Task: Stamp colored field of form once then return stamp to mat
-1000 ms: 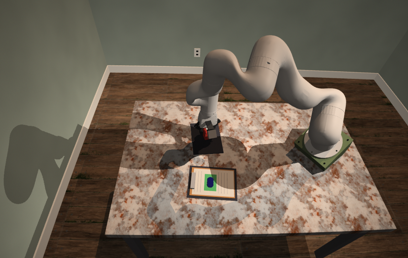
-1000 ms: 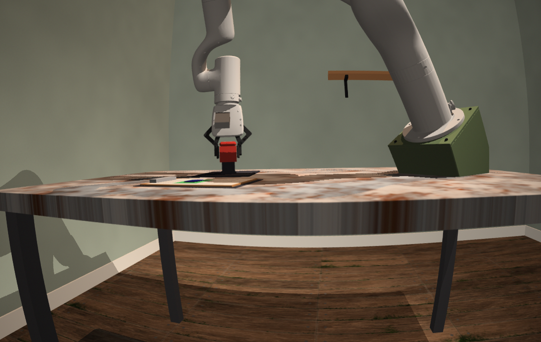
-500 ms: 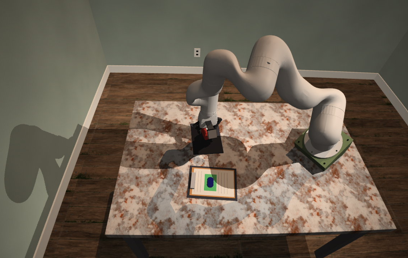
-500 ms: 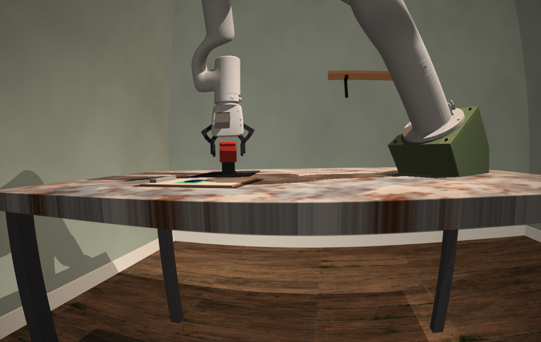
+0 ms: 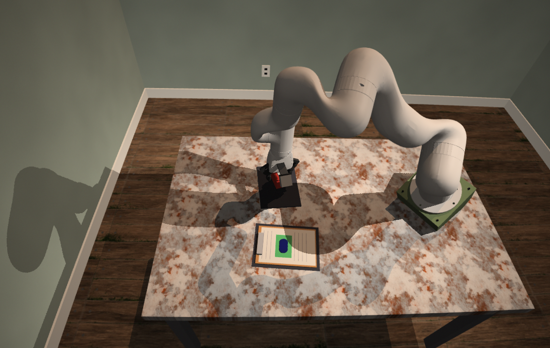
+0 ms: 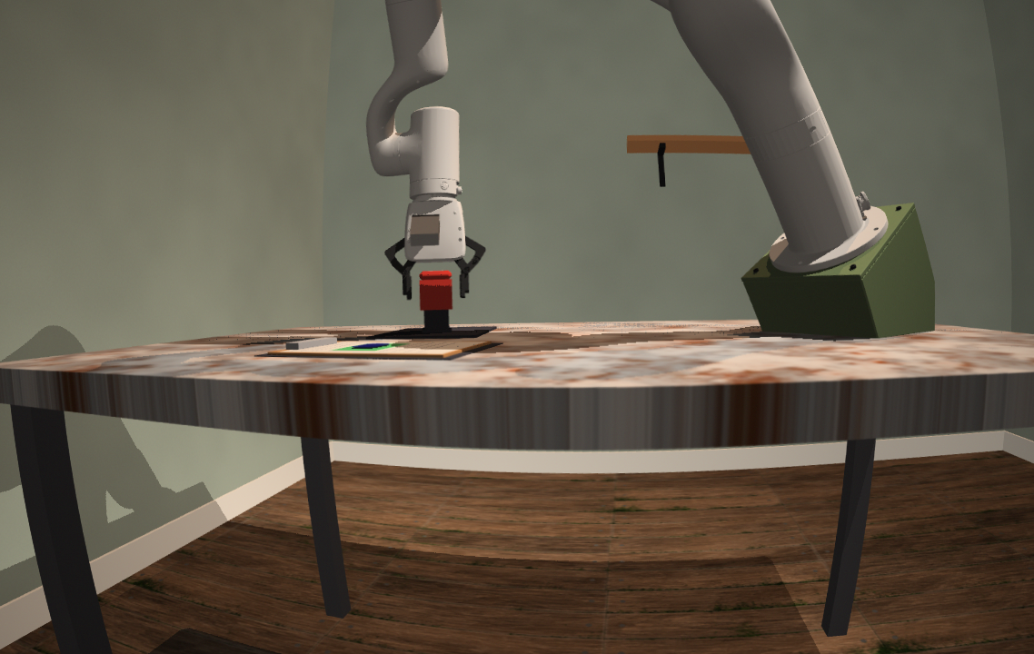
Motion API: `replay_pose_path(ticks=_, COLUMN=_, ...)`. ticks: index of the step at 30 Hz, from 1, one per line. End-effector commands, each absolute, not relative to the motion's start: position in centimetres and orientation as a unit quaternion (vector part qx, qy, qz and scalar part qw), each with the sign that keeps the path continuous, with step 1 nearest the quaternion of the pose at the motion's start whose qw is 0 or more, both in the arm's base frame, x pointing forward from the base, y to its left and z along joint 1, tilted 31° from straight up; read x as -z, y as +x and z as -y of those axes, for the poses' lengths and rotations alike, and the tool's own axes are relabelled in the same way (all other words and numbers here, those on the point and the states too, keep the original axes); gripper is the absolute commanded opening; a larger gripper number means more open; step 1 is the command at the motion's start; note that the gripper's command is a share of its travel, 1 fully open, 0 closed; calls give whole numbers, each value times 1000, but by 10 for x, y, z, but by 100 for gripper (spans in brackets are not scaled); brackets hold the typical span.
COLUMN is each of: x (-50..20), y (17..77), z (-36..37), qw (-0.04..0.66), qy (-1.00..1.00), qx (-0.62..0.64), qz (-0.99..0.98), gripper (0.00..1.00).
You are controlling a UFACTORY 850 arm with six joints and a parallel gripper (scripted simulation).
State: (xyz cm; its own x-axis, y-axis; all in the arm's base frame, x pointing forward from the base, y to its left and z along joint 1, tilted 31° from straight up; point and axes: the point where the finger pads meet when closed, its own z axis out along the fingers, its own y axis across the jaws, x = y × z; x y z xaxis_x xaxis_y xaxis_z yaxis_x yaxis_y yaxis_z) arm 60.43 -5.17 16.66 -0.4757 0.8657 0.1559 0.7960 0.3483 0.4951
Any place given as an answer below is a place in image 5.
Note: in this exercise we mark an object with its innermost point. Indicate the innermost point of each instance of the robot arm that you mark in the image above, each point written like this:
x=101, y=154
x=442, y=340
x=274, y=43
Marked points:
x=363, y=72

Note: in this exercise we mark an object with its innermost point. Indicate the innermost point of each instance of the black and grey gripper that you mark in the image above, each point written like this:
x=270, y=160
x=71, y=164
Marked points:
x=271, y=166

